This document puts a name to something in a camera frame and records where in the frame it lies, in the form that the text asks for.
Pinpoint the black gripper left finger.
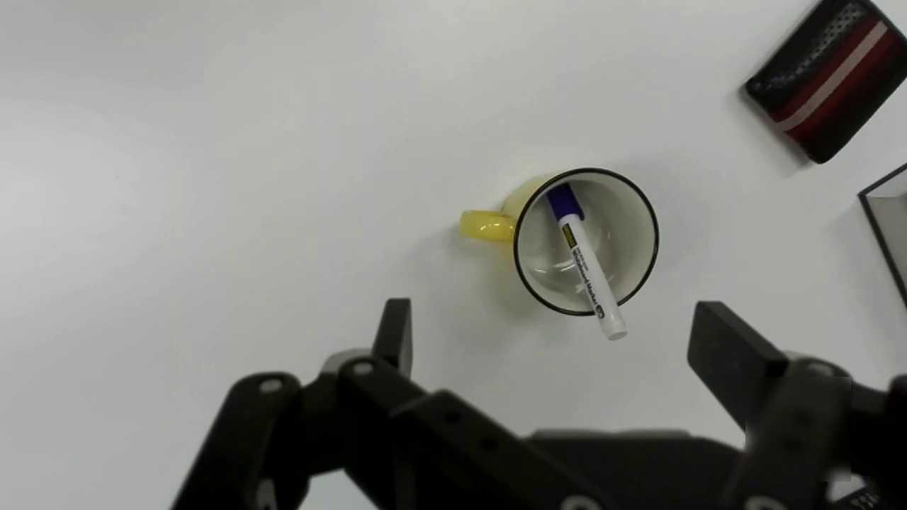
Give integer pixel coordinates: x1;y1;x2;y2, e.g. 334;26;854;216
168;295;607;510

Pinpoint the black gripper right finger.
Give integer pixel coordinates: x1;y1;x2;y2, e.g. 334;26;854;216
687;301;907;510

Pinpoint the white marker with blue cap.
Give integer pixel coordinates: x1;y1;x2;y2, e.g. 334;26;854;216
545;182;631;342

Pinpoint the yellow enamel mug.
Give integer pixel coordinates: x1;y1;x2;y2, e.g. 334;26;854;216
457;165;663;321

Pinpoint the dark blue hardcover book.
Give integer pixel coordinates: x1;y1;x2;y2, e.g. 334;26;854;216
855;161;907;311

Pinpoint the small black box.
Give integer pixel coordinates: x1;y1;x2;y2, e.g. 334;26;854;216
741;0;907;167

